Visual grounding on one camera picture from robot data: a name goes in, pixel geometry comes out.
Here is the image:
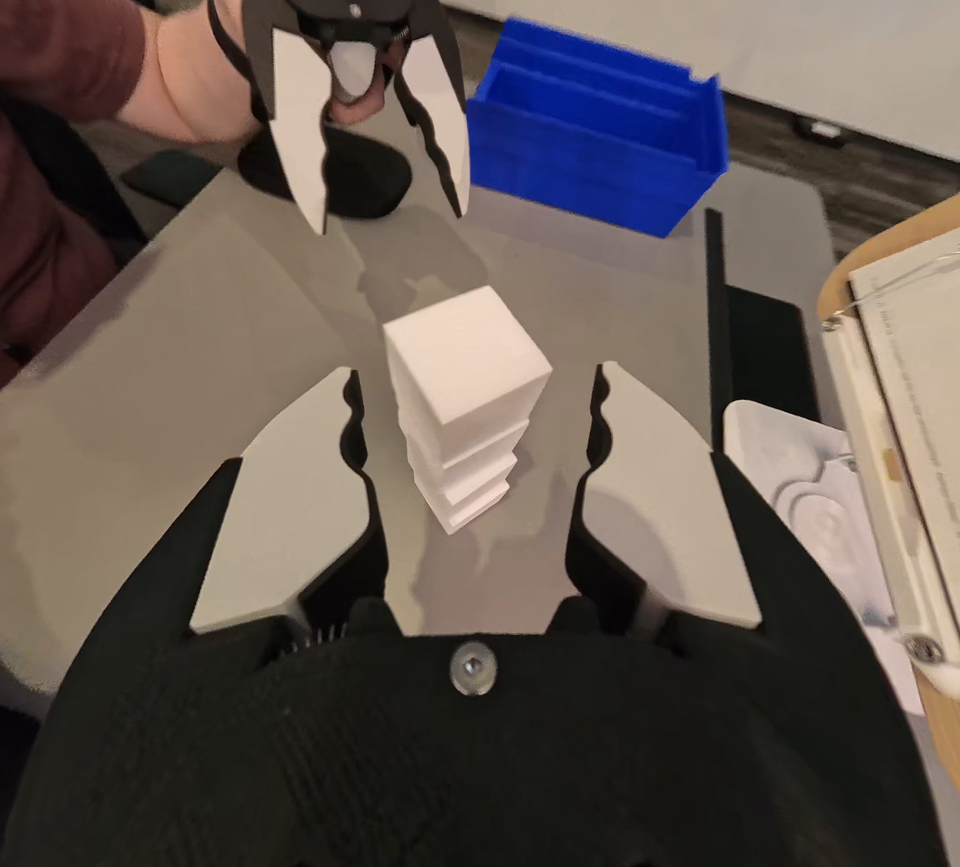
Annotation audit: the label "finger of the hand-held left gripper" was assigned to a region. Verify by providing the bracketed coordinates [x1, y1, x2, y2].
[393, 34, 472, 220]
[270, 27, 333, 237]

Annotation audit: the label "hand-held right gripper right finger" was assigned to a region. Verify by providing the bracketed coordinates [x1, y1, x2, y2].
[564, 360, 763, 643]

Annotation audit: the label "white foam cube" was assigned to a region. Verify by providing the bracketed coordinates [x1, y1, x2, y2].
[397, 402, 531, 469]
[407, 445, 520, 502]
[381, 285, 555, 429]
[420, 480, 512, 536]

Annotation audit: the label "blue plastic bin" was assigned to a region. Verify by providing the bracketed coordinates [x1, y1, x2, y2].
[465, 17, 731, 239]

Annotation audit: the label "person's left hand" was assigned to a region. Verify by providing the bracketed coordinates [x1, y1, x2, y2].
[213, 0, 387, 144]

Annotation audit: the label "person's dark red shirt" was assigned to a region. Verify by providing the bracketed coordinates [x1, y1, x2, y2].
[0, 109, 125, 388]

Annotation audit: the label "white document stand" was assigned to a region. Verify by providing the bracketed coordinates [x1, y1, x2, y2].
[723, 312, 960, 717]

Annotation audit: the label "black mesh wrist rest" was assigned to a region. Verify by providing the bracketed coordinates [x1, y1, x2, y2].
[238, 124, 414, 220]

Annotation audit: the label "person's dark red sleeve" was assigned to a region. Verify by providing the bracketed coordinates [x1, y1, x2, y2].
[0, 0, 147, 126]

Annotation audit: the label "black chair armrest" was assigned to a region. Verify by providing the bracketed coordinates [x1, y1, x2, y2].
[122, 148, 224, 210]

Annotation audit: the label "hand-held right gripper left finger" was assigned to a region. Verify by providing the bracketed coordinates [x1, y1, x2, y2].
[189, 367, 390, 647]

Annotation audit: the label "printed instruction sheet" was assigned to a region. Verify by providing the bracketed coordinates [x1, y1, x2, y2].
[849, 228, 960, 534]

